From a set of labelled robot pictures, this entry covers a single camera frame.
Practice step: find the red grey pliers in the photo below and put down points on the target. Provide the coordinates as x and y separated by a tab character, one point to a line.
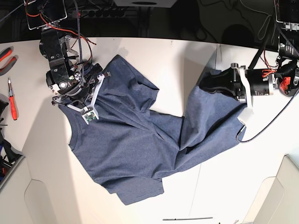
9	60

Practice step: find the orange handled screwdriver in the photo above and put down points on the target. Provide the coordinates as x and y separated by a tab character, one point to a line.
11	100

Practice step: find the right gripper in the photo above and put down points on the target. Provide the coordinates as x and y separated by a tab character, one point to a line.
81	91

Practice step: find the dark clutter at left edge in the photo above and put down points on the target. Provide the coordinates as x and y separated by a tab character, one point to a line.
9	157

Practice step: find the blue grey t-shirt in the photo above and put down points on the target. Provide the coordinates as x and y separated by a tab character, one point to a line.
130	148

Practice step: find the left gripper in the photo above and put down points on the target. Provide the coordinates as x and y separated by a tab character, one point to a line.
261	83

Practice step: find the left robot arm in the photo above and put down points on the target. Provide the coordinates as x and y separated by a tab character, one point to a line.
286	70

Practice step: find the black power strip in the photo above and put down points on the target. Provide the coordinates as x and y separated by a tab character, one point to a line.
96	13

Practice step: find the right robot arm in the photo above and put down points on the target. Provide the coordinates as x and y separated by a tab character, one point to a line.
71	78

